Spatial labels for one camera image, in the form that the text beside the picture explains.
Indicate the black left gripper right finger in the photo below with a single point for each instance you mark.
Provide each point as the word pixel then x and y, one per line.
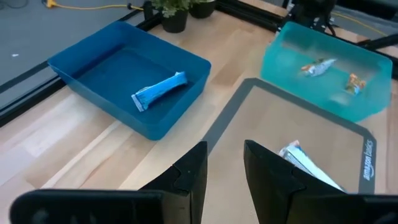
pixel 273 193

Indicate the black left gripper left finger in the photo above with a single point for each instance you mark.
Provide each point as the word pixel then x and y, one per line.
pixel 183 193

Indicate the blue wrapper granola bar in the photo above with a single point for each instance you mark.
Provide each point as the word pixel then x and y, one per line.
pixel 158 90

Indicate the white and orange granola bar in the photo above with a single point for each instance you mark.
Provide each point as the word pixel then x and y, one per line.
pixel 318 67

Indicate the brown wrapper granola bar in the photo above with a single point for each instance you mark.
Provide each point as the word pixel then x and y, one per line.
pixel 355 84

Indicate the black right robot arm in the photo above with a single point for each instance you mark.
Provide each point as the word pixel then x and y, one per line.
pixel 314 9

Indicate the white and blue granola bar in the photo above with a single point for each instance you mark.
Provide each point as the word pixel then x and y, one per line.
pixel 298 158

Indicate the black-bordered silicone baking mat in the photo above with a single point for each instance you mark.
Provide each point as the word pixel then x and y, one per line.
pixel 280 124

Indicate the green plastic tray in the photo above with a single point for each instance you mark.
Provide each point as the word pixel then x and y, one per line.
pixel 326 96

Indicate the blue plastic tray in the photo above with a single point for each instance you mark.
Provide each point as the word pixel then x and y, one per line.
pixel 118 71

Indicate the potted green plant black pot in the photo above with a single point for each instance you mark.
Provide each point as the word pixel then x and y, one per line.
pixel 174 21
pixel 202 11

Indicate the black aluminium extrusion frame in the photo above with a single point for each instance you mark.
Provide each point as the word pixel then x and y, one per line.
pixel 255 17

